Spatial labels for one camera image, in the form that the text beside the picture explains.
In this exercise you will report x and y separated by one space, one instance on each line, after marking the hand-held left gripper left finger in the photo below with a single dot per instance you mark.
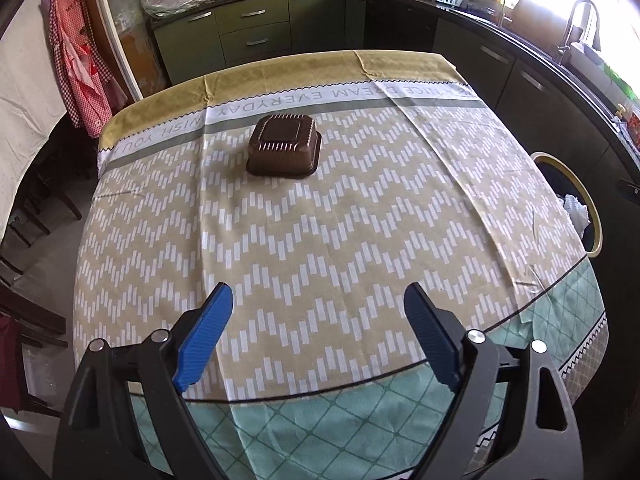
202 340

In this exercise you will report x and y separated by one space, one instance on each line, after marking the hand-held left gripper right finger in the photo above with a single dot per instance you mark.
432 340

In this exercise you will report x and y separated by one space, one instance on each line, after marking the yellow rimmed blue trash bin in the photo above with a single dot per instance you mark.
552 177

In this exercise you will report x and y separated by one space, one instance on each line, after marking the brown plastic food container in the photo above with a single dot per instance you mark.
282 150

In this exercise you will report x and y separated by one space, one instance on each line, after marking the zigzag patterned tablecloth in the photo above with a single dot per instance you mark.
325 220

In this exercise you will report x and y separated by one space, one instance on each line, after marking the dark wooden chair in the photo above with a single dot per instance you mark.
55 195
35 320

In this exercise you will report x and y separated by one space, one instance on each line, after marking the crumpled white plastic wrapper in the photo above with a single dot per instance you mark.
577 212

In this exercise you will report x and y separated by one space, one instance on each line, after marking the maroon cloth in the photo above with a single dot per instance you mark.
10 360

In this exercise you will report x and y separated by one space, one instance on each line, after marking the red checkered apron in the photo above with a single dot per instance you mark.
80 75

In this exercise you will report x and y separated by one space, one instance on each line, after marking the wooden framed glass door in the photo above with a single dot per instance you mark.
125 35

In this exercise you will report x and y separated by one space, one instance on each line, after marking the steel kitchen sink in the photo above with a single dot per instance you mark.
587 60

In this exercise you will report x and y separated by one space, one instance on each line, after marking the clear plastic bag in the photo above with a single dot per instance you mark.
175 2

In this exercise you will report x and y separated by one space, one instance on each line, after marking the steel kitchen faucet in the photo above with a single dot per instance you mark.
580 7

